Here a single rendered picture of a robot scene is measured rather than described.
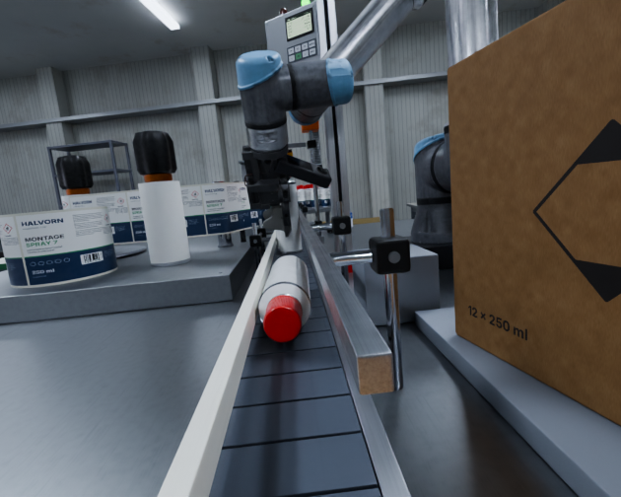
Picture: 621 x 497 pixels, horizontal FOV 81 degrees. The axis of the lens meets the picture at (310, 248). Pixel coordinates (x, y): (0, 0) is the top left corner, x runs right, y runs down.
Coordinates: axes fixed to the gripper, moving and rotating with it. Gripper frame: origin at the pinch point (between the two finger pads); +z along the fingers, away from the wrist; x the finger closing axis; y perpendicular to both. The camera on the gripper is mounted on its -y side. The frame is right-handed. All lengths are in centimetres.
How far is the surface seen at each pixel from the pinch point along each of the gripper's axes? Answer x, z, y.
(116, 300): 16.6, -0.3, 32.3
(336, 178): -18.5, -1.8, -13.4
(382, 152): -483, 207, -159
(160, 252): 0.1, 2.4, 29.1
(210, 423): 57, -31, 4
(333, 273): 49, -31, -3
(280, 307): 45, -24, 1
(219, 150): -532, 199, 111
